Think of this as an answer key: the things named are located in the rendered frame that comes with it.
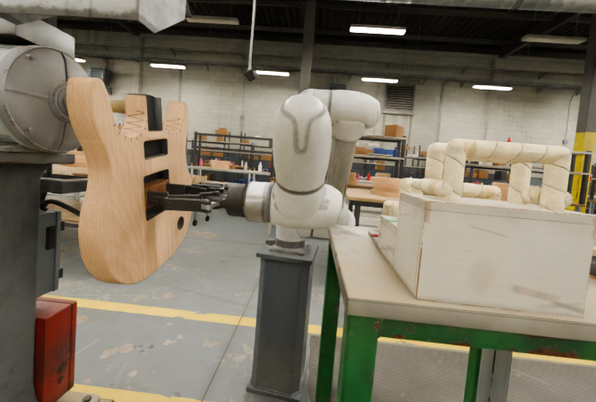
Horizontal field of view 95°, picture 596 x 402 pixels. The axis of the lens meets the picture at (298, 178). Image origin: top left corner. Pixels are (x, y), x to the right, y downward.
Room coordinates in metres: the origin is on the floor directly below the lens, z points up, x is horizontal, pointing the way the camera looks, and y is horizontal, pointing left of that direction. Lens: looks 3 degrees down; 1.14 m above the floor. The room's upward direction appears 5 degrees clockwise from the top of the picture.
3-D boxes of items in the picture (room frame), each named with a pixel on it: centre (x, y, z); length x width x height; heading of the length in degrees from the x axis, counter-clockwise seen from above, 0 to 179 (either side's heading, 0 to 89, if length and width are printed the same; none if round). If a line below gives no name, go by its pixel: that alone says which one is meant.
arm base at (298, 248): (1.41, 0.03, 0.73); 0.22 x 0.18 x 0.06; 79
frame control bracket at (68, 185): (0.88, 0.69, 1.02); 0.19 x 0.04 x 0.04; 177
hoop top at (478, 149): (0.47, -0.35, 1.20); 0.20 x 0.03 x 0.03; 86
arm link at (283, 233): (1.41, 0.00, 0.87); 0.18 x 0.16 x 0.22; 89
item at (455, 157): (0.48, -0.27, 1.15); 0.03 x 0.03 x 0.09
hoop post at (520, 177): (0.55, -0.44, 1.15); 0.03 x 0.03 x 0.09
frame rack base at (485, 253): (0.52, -0.36, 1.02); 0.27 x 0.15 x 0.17; 87
